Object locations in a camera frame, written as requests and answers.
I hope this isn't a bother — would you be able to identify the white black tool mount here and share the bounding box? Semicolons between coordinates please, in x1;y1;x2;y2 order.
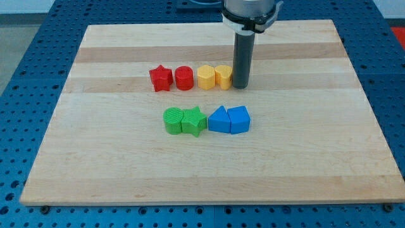
222;1;284;35

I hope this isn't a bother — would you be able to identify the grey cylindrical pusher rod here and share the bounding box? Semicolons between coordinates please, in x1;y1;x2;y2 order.
232;34;255;89

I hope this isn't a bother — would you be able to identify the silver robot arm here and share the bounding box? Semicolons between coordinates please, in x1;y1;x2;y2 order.
221;0;284;89

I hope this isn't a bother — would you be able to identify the yellow heart block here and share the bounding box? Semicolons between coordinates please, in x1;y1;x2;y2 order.
215;65;232;90

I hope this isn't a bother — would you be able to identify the yellow hexagon block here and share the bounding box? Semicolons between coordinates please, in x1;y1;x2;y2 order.
197;65;216;90

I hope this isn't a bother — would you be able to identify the red cylinder block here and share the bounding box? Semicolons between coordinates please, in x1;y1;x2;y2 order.
175;66;194;91

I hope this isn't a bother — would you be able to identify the blue cube block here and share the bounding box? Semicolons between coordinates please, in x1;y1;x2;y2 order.
227;106;251;134

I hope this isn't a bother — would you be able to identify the blue triangle block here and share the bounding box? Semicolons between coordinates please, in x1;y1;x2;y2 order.
208;106;231;133

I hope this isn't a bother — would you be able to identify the red star block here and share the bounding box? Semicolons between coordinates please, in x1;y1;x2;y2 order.
149;65;173;92

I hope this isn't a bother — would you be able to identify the green star block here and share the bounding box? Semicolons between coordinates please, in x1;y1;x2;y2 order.
181;106;207;137

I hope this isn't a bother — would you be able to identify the green cylinder block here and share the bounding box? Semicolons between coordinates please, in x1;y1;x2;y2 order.
163;107;184;135

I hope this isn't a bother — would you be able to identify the wooden board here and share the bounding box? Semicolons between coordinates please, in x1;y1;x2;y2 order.
20;20;404;206

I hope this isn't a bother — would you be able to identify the blue perforated table plate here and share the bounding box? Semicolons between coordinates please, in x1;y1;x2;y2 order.
1;0;404;227

